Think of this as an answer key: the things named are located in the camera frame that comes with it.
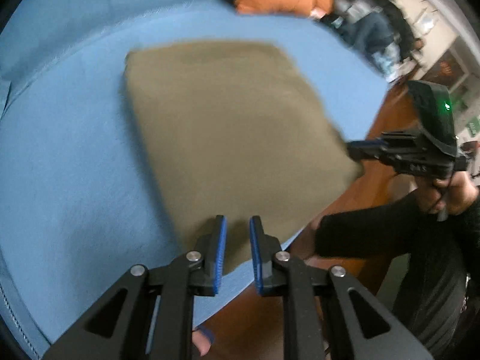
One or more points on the person's dark pants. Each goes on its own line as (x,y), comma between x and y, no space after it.
(431,307)

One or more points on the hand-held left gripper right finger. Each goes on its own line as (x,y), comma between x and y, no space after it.
(256,255)

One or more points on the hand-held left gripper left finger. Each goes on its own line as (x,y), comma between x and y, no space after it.
(220,255)

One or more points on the olive green sweater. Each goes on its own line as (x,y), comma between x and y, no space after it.
(232,127)

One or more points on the white cabinet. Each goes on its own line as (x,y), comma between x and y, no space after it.
(463,50)

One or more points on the person's right forearm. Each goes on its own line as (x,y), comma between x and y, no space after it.
(367,232)

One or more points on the person's right hand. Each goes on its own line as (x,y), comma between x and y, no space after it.
(459,195)

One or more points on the blue sofa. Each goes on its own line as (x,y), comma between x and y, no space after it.
(67,157)

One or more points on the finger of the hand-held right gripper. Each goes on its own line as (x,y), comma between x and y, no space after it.
(367,150)

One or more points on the person's foot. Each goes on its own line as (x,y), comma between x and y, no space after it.
(202,345)

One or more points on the pile of dark clothes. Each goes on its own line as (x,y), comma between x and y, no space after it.
(367,33)

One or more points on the green box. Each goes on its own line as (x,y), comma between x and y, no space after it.
(474,126)

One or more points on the pink cloth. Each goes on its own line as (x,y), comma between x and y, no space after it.
(317,12)

